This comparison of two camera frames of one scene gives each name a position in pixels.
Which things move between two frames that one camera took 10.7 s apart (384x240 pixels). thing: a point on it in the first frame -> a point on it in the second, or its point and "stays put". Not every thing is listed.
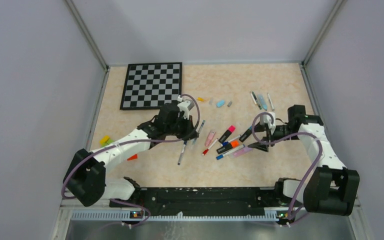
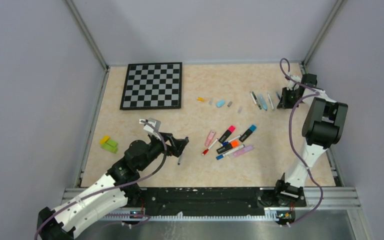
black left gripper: (190, 132) -> (177, 146)
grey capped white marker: (270, 102) stays put
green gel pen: (260, 107) stays put
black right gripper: (260, 146) -> (283, 103)
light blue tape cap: (220, 103) stays put
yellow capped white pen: (253, 98) stays put
